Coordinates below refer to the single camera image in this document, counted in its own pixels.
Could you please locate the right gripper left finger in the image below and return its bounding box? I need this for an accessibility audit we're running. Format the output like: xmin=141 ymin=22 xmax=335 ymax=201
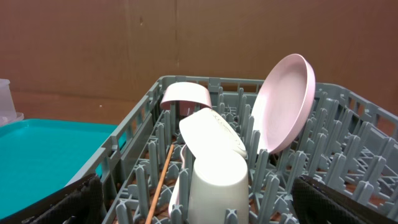
xmin=1 ymin=174 xmax=104 ymax=224

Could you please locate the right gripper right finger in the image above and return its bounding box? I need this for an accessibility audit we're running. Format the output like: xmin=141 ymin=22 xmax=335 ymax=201
xmin=291 ymin=175 xmax=397 ymax=224

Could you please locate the white plastic fork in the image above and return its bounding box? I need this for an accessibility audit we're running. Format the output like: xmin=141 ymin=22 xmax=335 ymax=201
xmin=168 ymin=144 xmax=187 ymax=217

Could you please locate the wooden chopstick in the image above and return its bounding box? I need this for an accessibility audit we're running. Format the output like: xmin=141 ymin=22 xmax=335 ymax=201
xmin=145 ymin=144 xmax=174 ymax=224

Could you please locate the white plastic cup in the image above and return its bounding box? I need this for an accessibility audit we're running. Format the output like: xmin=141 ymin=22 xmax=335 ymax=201
xmin=188 ymin=151 xmax=249 ymax=223

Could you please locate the white round plate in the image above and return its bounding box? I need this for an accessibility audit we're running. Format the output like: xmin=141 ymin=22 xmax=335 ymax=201
xmin=251 ymin=54 xmax=316 ymax=154

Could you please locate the white bowl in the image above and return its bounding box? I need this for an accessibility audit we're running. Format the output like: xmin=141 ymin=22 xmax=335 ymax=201
xmin=179 ymin=108 xmax=247 ymax=158

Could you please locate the pink bowl with food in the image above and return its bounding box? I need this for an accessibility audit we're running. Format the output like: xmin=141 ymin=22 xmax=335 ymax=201
xmin=160 ymin=82 xmax=212 ymax=116

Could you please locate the teal plastic tray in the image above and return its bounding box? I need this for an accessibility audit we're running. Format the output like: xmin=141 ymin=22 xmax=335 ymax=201
xmin=1 ymin=119 xmax=116 ymax=218

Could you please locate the grey plastic dish rack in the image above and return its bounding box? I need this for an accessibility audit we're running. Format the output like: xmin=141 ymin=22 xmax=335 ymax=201
xmin=75 ymin=76 xmax=397 ymax=223

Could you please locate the clear plastic bin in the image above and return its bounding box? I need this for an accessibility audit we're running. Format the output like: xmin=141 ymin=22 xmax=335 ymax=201
xmin=0 ymin=79 xmax=24 ymax=126

